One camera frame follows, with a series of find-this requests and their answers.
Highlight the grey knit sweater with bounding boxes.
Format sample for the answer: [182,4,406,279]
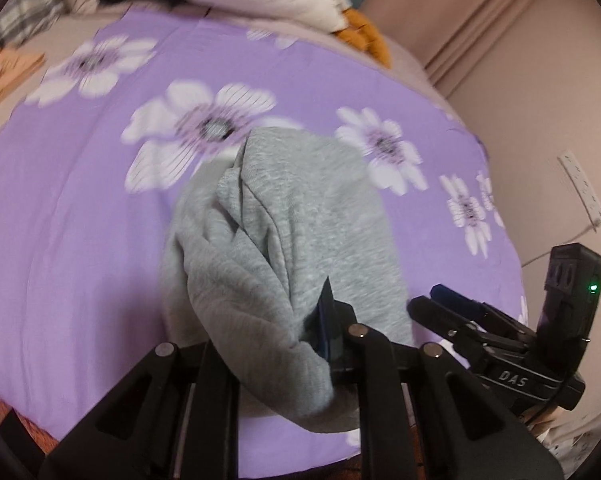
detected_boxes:
[160,128,412,432]

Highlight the white power cable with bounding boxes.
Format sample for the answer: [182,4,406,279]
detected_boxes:
[519,226,599,269]

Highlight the white power strip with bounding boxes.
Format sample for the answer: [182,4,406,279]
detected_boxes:
[558,150,601,231]

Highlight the orange knitted garment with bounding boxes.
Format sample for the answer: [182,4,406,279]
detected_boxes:
[334,8,392,68]

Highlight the purple floral bed sheet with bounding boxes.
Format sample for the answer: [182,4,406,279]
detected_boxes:
[0,6,530,466]

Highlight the orange printed folded garment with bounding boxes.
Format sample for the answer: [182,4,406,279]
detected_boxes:
[0,48,46,103]

